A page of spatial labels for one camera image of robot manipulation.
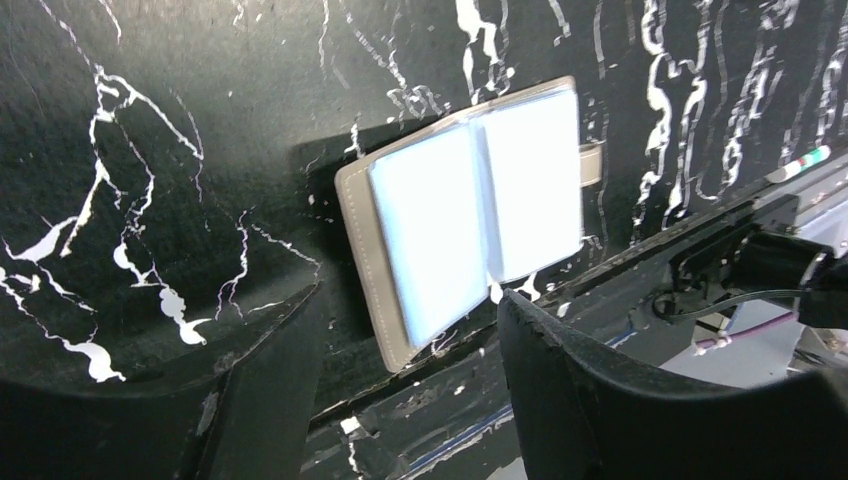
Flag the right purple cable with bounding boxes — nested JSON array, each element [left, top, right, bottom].
[[692, 309, 800, 356]]

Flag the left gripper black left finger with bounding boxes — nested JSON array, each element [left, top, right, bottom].
[[1, 284, 325, 479]]

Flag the grey card holder wallet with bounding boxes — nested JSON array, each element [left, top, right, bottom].
[[334, 76, 603, 373]]

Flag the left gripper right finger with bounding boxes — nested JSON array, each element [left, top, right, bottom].
[[497, 291, 847, 479]]

